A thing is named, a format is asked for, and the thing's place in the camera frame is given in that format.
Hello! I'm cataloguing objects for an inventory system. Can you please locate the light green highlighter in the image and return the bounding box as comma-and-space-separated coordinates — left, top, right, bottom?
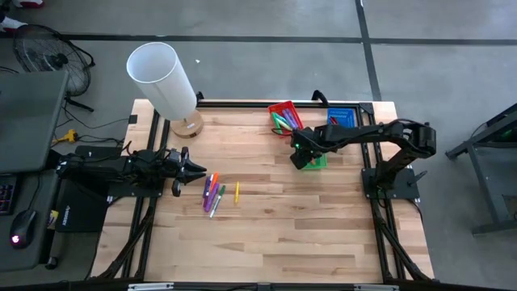
274, 113, 292, 133

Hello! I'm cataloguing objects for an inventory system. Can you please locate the green Expo whiteboard marker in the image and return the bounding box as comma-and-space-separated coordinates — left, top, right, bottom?
208, 184, 226, 219

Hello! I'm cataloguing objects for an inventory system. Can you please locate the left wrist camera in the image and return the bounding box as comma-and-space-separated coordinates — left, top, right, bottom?
166, 147, 183, 166

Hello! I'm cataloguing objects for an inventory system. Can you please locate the black computer mouse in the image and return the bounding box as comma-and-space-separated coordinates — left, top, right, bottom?
8, 209, 38, 250

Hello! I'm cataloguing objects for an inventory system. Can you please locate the black aluminium rig frame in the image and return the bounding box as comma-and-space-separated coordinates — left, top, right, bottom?
86, 91, 435, 291

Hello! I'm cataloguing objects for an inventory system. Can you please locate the person's shoe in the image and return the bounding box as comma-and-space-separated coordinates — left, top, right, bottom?
11, 0, 45, 9
0, 15, 28, 33

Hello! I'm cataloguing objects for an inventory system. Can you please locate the white lamp wooden base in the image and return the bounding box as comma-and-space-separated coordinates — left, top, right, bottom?
126, 41, 205, 140

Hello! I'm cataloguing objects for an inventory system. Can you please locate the black metal cart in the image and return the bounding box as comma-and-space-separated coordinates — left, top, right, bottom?
444, 103, 517, 235

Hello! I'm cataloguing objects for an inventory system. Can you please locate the red plastic basket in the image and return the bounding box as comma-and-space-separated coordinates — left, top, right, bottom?
267, 99, 305, 137

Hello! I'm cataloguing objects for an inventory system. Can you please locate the black keyboard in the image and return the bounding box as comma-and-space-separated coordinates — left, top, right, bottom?
0, 173, 19, 216

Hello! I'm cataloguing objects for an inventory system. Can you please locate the blue plastic basket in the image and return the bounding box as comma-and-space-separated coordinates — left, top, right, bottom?
326, 107, 356, 129

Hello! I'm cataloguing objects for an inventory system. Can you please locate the grey side desk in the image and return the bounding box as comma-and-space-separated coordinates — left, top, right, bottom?
0, 169, 61, 272

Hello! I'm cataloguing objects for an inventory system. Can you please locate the yellow power plug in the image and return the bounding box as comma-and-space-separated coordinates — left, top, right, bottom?
56, 129, 80, 145

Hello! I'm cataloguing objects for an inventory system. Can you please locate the purple highlighter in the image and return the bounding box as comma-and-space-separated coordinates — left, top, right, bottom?
204, 182, 221, 213

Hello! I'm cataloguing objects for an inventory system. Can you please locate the silver metal bar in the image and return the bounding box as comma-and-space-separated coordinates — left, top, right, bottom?
128, 282, 174, 291
354, 284, 399, 291

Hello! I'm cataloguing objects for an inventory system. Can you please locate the black floor fan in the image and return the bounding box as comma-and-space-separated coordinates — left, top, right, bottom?
11, 23, 96, 113

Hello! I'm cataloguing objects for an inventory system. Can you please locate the dark grey panel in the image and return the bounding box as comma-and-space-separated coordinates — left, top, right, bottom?
0, 70, 69, 174

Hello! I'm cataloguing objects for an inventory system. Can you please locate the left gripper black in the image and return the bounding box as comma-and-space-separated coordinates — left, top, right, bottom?
161, 145, 208, 197

